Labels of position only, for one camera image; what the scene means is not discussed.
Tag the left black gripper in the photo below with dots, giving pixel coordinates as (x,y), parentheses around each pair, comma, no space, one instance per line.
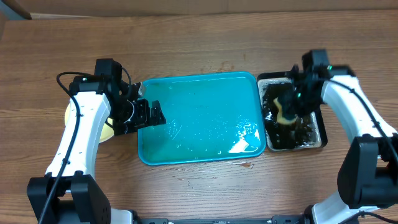
(143,119)

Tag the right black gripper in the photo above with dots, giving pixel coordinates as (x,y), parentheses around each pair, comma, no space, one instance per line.
(290,109)

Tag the yellow sponge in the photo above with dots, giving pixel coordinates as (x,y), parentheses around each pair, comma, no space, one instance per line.
(281,119)

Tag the yellow-green plate with sauce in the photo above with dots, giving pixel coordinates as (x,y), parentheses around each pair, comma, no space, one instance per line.
(106,133)

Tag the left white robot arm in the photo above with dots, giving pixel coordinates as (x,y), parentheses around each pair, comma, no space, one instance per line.
(68,192)

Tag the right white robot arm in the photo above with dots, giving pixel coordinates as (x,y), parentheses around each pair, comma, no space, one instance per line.
(367,179)

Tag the black wash tray with water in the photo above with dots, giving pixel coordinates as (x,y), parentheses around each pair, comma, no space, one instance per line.
(306,133)

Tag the teal plastic serving tray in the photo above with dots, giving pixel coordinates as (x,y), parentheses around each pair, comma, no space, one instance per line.
(209,117)

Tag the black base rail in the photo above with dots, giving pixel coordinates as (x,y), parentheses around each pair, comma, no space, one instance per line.
(276,219)

